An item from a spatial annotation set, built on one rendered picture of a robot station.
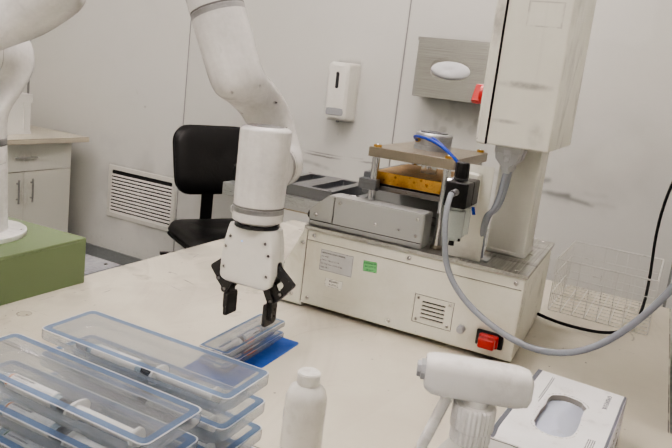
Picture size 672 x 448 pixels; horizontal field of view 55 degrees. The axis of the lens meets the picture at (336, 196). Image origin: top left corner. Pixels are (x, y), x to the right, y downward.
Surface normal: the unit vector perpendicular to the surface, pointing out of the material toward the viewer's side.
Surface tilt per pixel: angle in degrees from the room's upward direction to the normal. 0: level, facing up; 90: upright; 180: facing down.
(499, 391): 90
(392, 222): 90
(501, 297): 90
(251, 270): 88
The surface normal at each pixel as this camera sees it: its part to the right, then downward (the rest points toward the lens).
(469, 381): -0.13, 0.16
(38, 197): 0.88, 0.18
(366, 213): -0.44, 0.11
